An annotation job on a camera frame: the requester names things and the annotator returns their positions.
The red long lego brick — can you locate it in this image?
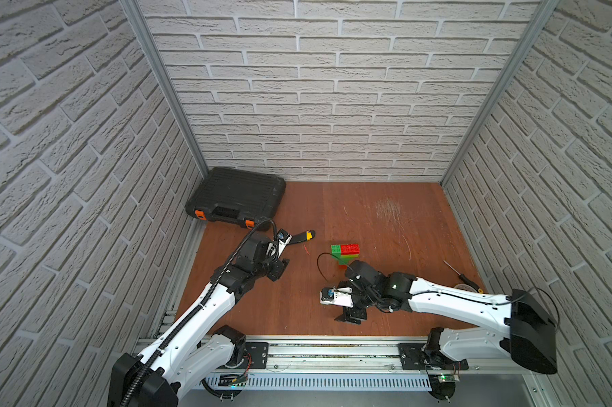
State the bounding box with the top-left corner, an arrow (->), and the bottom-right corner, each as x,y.
340,244 -> 360,256

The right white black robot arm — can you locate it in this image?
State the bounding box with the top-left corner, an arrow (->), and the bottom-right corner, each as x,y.
320,260 -> 559,375

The black plastic tool case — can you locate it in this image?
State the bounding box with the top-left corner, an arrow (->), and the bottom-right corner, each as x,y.
185,167 -> 287,229

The clear tape roll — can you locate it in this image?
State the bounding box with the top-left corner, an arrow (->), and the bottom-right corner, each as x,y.
454,283 -> 483,293

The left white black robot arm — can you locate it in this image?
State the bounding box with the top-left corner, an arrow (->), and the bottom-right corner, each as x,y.
107,229 -> 292,406

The yellow black utility knife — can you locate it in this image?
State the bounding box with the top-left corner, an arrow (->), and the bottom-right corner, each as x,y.
289,230 -> 316,245

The yellow handled screwdriver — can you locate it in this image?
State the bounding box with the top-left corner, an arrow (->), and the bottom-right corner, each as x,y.
443,260 -> 484,293

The dark green long lego brick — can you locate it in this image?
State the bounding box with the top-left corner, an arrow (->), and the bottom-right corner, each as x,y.
331,244 -> 359,266

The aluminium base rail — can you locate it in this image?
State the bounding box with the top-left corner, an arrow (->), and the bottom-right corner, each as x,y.
127,332 -> 546,393

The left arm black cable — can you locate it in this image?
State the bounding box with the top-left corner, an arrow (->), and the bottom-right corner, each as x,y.
117,217 -> 279,407

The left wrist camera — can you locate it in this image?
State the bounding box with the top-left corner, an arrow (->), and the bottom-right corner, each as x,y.
275,229 -> 292,257

